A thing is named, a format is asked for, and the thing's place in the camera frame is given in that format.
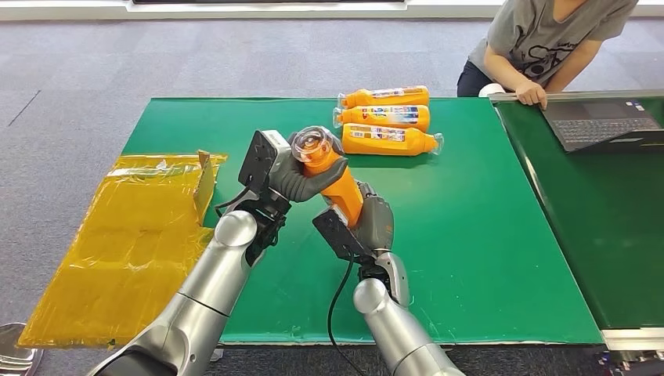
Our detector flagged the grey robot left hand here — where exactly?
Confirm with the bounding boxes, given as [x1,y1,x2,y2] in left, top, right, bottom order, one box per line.
[269,132,349,204]

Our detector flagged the person's right hand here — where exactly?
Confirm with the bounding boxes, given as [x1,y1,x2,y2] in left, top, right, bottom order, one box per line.
[514,79,548,110]

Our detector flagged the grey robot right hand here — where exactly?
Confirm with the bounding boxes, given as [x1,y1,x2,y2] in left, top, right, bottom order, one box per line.
[355,181,395,255]

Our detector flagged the orange detergent bottle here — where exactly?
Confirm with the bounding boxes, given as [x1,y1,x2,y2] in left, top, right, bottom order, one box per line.
[332,105,431,133]
[341,123,445,157]
[290,125,365,230]
[337,85,431,110]

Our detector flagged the person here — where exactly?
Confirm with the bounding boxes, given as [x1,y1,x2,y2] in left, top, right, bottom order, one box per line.
[456,0,640,110]

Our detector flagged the dark grey laptop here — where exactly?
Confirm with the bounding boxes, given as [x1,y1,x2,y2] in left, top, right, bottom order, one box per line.
[539,97,664,154]

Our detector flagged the green mat under laptop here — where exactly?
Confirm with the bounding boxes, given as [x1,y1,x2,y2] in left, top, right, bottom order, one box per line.
[493,98,664,329]

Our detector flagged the yellow taped flat sheet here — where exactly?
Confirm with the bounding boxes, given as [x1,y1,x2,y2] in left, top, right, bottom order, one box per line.
[16,150,229,349]

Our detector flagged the dark electronics box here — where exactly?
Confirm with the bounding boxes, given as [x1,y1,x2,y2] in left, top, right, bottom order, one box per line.
[596,349,664,376]

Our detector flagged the shiny metal round base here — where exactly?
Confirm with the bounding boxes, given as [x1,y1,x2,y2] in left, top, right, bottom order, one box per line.
[0,322,44,376]

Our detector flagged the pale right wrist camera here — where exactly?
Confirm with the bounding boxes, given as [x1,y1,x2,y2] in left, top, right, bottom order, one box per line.
[312,206,376,263]

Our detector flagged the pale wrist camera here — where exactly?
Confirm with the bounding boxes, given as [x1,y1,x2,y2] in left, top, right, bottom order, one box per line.
[312,206,376,263]
[237,129,293,194]

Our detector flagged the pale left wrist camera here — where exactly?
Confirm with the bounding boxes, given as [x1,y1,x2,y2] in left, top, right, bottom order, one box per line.
[237,129,293,194]

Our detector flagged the aluminium table edge rail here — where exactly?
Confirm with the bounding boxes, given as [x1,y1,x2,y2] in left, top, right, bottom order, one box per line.
[487,89,664,103]

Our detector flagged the black left camera cable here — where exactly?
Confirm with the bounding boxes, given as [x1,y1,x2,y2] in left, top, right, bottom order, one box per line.
[214,186,253,219]

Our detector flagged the black camera cable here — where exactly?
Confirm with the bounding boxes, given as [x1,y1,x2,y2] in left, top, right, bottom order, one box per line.
[214,186,253,219]
[327,253,366,376]

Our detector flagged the black right camera cable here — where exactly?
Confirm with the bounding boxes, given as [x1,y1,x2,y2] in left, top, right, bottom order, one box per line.
[327,253,366,376]

